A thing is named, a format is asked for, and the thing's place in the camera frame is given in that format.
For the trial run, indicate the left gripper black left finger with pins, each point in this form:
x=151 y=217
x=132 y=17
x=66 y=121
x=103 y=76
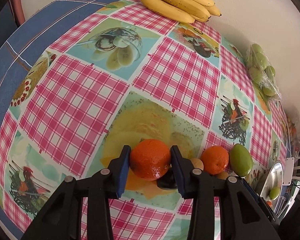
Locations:
x=60 y=217

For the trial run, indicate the green jujube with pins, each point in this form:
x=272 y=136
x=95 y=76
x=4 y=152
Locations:
x=274 y=192

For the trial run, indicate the large green jujube fruit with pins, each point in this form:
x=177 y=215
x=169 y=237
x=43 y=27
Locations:
x=240 y=160

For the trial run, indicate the orange tangerine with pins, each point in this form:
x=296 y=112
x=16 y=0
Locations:
x=215 y=159
x=150 y=159

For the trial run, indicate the brown longan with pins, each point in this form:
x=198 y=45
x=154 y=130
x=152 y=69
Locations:
x=197 y=163
x=223 y=175

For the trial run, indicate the silver metal plate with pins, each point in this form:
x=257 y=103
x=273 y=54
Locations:
x=270 y=179

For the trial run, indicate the white plastic box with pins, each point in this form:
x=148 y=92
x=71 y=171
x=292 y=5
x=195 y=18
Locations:
x=288 y=171

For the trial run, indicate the clear box of longans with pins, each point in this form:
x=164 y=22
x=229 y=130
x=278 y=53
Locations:
x=293 y=120

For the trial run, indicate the plastic pack green jujubes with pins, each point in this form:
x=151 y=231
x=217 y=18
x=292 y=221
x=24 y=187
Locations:
x=261 y=72

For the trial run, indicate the pink checkered fruit tablecloth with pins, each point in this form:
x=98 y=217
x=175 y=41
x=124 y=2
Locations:
x=143 y=76

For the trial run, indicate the blue plaid undercloth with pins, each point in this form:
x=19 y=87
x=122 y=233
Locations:
x=58 y=26

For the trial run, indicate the pink chair back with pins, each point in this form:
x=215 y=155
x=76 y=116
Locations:
x=17 y=11

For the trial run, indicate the yellow banana bunch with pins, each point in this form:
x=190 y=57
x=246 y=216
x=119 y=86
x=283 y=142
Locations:
x=184 y=11

